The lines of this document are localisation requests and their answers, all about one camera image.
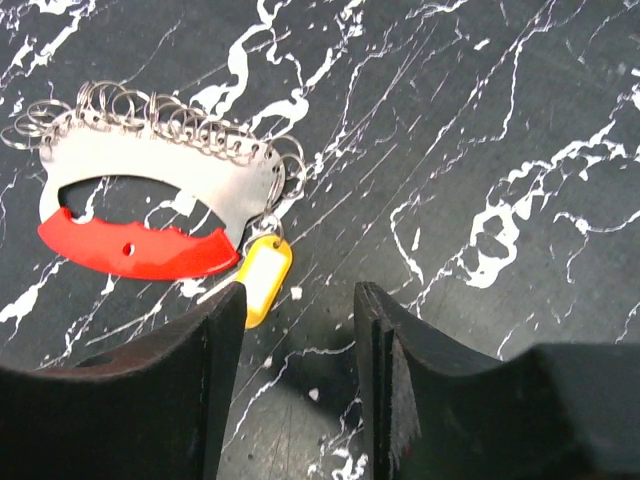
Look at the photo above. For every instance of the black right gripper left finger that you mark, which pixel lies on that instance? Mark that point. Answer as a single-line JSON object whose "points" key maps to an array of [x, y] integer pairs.
{"points": [[153, 408]]}

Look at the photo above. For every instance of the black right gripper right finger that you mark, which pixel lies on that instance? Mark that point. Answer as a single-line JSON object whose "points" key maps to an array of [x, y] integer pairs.
{"points": [[434, 408]]}

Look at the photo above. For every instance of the metal key organizer red handle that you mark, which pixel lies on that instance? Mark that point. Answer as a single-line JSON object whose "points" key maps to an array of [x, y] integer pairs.
{"points": [[111, 130]]}

